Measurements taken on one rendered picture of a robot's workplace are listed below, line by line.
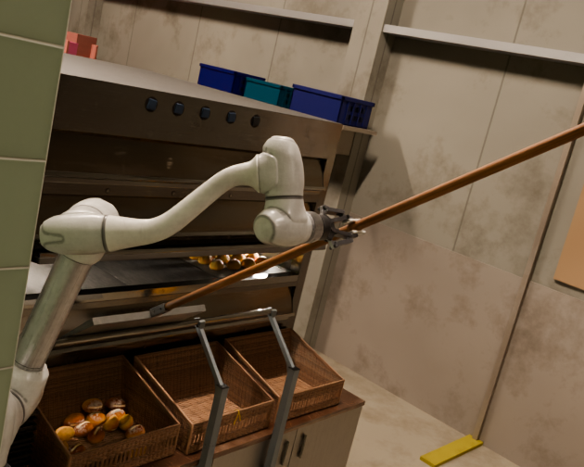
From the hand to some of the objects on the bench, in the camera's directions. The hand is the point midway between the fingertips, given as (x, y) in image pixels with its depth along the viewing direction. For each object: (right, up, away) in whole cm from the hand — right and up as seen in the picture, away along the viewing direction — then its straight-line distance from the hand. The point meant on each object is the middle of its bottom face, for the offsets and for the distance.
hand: (353, 227), depth 210 cm
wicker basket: (-27, -92, +181) cm, 205 cm away
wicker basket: (-106, -93, +91) cm, 168 cm away
